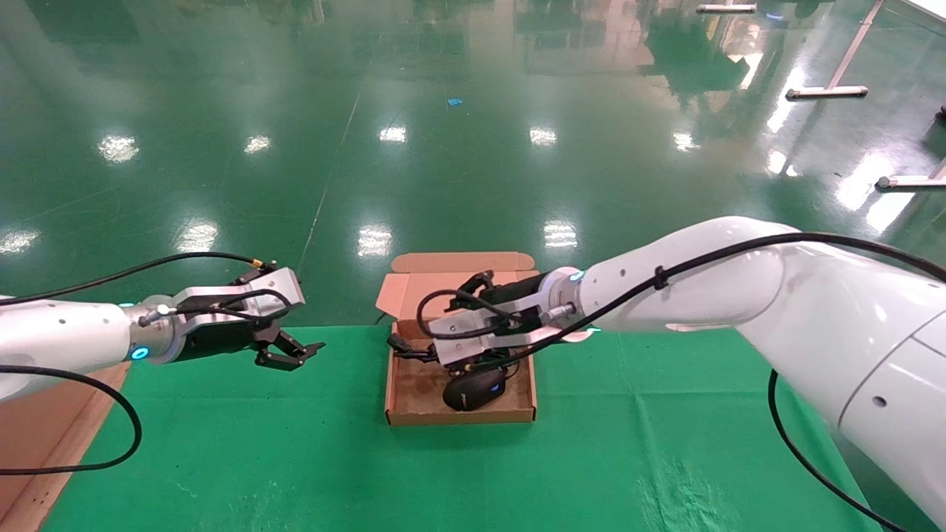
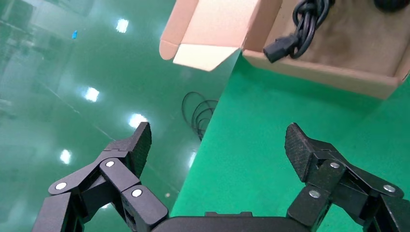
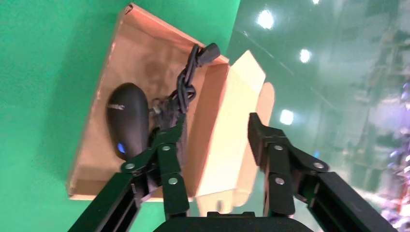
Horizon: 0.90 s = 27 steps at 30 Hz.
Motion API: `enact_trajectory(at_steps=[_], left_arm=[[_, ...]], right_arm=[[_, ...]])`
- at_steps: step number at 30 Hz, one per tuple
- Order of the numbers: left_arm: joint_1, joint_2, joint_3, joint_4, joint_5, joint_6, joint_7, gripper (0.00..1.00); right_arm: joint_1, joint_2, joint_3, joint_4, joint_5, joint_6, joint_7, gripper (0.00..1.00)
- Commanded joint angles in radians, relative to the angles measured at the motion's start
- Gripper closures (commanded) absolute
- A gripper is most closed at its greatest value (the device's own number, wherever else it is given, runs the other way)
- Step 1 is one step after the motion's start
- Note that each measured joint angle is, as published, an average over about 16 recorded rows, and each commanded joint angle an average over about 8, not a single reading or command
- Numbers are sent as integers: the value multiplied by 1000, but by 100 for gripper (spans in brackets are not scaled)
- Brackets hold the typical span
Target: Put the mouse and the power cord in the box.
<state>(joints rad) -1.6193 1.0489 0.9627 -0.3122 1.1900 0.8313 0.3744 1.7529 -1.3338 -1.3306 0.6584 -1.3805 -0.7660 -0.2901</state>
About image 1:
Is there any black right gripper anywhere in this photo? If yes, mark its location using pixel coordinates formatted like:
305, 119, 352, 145
389, 272, 552, 365

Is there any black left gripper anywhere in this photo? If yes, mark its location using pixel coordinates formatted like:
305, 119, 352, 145
177, 323, 327, 371

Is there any black wired computer mouse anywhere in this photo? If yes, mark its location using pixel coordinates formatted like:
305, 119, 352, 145
388, 332, 520, 412

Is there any open brown cardboard box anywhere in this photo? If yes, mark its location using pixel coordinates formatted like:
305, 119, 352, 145
375, 253, 548, 426

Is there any green table cloth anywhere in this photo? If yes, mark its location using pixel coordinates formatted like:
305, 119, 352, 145
41, 325, 880, 532

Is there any brown cardboard board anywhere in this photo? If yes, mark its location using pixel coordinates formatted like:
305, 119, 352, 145
0, 362, 131, 532

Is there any white metal stand leg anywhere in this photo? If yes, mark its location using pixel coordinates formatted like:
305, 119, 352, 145
785, 0, 885, 101
876, 159, 946, 192

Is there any looped black right wrist cable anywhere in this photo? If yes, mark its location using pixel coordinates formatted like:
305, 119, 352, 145
416, 272, 522, 342

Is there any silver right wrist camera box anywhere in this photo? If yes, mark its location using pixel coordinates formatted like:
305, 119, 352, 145
432, 299, 574, 368

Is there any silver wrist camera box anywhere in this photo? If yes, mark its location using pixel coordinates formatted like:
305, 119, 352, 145
432, 299, 574, 368
174, 267, 305, 327

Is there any short black left wrist cable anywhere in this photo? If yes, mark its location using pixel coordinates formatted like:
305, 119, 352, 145
140, 288, 295, 326

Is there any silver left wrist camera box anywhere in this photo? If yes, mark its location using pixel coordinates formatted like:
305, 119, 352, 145
174, 267, 305, 327

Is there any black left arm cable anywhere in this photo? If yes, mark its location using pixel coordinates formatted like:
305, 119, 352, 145
0, 252, 278, 307
0, 365, 143, 475

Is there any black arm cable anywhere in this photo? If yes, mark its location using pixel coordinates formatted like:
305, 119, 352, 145
0, 365, 143, 475
767, 369, 908, 532
0, 252, 278, 307
506, 232, 946, 364

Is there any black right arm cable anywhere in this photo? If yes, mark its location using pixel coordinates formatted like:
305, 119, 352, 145
767, 369, 908, 532
506, 232, 946, 364

